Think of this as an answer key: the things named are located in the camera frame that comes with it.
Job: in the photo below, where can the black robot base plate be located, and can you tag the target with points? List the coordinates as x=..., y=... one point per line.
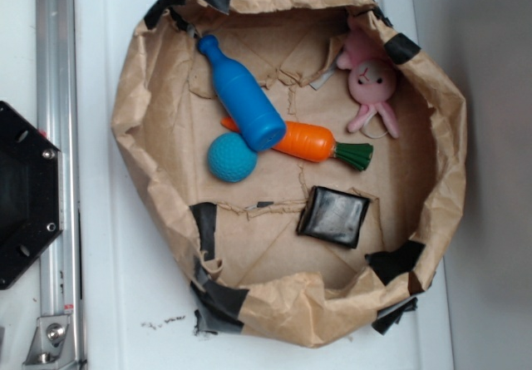
x=30, y=195

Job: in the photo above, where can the blue plastic toy bottle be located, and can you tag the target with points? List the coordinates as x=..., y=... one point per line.
x=257, y=120

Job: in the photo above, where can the blue dimpled ball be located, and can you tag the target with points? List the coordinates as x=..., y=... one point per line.
x=230, y=159

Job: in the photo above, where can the brown paper bag bin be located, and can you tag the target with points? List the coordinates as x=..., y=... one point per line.
x=237, y=244

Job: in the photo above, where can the pink plush bunny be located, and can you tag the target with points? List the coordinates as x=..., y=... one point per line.
x=372, y=79

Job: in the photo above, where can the orange toy carrot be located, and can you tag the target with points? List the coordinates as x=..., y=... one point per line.
x=317, y=144

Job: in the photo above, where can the black box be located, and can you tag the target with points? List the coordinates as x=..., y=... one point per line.
x=333, y=216

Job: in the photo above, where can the metal corner bracket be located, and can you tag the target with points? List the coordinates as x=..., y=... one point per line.
x=52, y=345

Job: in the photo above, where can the aluminium extrusion rail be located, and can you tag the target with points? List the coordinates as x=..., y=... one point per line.
x=60, y=264

